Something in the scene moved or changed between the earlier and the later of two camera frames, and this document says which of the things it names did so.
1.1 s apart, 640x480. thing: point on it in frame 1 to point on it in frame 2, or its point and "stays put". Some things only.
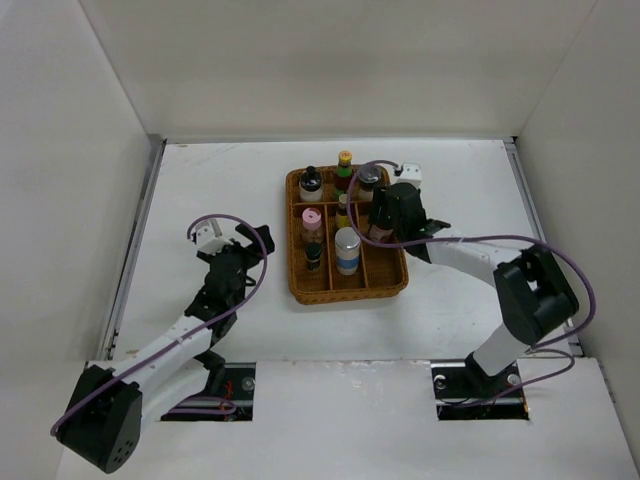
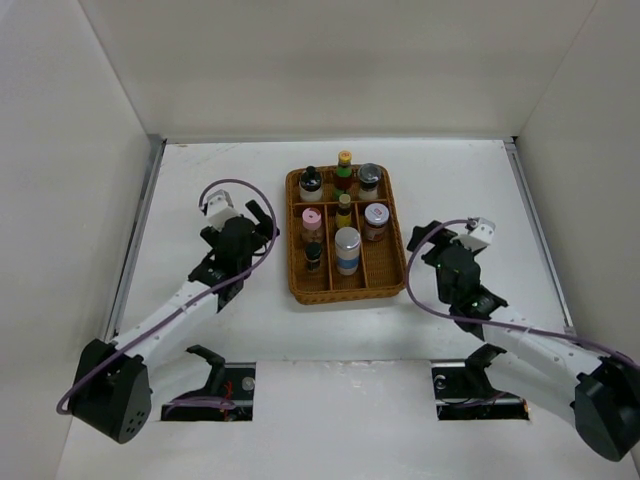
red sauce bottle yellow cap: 344,174 stays put
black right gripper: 380,199 to 442,239
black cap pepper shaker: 313,252 stays put
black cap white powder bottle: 311,185 stays put
